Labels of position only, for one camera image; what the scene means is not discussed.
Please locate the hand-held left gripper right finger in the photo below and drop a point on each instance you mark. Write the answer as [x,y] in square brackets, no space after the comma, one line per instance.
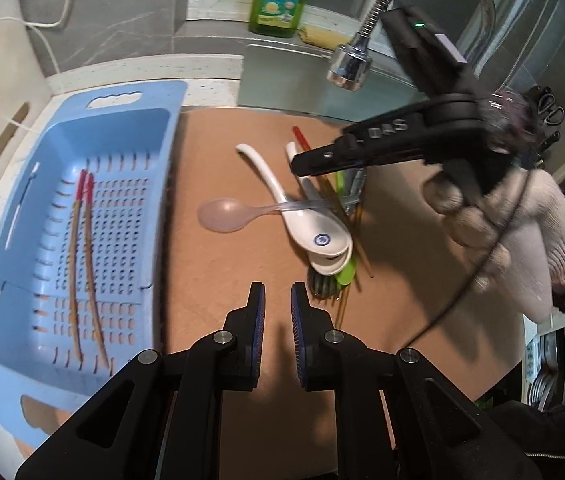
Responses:
[298,340]

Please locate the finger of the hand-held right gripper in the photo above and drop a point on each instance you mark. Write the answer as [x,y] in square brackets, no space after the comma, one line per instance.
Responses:
[327,157]

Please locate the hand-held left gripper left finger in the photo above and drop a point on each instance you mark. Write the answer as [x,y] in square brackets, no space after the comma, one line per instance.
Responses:
[258,330]

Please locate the white ceramic spoon blue mark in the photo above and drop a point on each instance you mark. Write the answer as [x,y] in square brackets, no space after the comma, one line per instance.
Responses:
[322,232]

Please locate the plain white ceramic spoon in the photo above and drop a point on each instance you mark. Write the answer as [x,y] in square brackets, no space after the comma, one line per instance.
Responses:
[327,264]

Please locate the green plastic spoon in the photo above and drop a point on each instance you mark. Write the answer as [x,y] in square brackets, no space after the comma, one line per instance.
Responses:
[346,274]

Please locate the translucent plastic spoon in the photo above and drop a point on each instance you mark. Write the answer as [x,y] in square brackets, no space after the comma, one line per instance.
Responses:
[220,215]

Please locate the blue plastic basket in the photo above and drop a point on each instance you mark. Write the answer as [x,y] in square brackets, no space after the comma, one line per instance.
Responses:
[127,160]

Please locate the person's right hand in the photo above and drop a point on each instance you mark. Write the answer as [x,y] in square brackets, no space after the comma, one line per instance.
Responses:
[527,240]

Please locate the brown mat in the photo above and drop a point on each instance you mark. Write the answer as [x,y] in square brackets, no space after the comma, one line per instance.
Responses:
[222,270]

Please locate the chrome faucet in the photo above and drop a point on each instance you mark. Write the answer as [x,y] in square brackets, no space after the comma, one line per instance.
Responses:
[350,65]

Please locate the black scissors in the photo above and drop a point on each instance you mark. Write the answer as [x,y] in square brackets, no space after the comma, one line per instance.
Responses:
[552,110]

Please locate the yellow sponge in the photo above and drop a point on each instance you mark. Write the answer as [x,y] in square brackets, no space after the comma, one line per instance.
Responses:
[320,37]

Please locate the stack of plates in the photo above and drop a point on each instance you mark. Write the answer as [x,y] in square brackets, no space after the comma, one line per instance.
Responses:
[545,385]

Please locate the person's dark clothing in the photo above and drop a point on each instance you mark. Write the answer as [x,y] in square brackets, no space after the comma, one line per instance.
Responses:
[537,440]

